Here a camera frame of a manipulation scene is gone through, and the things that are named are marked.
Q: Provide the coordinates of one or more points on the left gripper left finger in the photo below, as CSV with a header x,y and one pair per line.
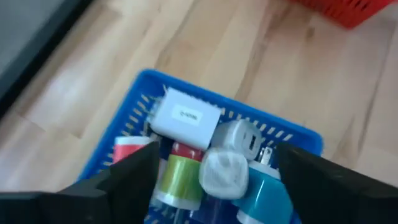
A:
x,y
118,193

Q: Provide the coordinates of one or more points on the green wall charger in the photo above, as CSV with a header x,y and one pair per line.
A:
x,y
182,180

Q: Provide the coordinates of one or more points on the white cube wall charger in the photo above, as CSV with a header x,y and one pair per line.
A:
x,y
186,119

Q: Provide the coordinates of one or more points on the purple wall charger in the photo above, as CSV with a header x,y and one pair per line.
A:
x,y
222,174

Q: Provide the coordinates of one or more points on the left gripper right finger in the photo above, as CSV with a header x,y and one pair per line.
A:
x,y
335,193

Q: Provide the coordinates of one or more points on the red plastic basket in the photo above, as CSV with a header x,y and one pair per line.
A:
x,y
345,11

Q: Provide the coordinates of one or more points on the blue plastic basket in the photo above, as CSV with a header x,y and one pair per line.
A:
x,y
186,87

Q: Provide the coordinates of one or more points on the teal wall charger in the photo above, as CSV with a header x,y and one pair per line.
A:
x,y
264,196

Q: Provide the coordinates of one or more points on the black aluminium rig frame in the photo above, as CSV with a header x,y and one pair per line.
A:
x,y
34,46

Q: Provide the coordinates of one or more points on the silver white wall charger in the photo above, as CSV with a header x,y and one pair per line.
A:
x,y
239,138

